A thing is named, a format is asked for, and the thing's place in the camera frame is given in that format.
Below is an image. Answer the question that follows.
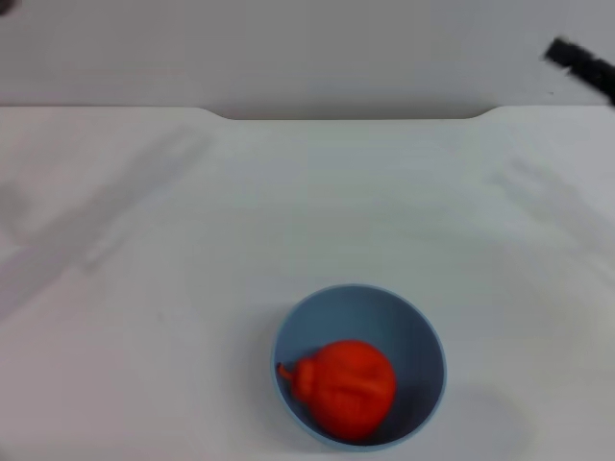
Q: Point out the blue bowl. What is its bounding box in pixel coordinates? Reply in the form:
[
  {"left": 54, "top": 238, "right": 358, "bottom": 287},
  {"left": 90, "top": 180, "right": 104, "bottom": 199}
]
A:
[{"left": 270, "top": 282, "right": 448, "bottom": 452}]

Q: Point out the orange toy fruit with stem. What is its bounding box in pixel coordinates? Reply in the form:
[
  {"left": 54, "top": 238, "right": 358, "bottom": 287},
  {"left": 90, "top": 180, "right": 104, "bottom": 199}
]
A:
[{"left": 276, "top": 339, "right": 398, "bottom": 442}]

